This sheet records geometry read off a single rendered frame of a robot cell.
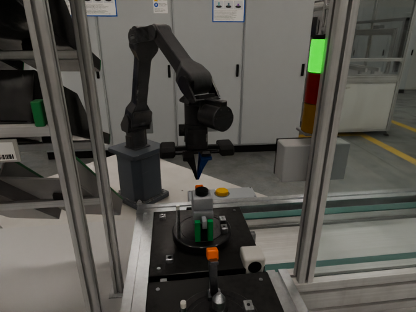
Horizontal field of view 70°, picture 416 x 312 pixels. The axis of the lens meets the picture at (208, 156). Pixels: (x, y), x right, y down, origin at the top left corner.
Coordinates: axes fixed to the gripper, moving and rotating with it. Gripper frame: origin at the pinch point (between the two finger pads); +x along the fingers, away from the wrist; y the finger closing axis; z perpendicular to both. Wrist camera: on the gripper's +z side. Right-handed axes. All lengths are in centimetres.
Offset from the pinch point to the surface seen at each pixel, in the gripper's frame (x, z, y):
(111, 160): 24, 67, 35
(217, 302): 5.1, -38.5, 0.6
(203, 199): 1.1, -14.7, 0.0
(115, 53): -14, 289, 63
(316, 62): -28.1, -25.2, -16.7
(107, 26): -41, 289, 69
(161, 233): 12.5, -10.3, 9.7
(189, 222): 10.5, -9.4, 3.0
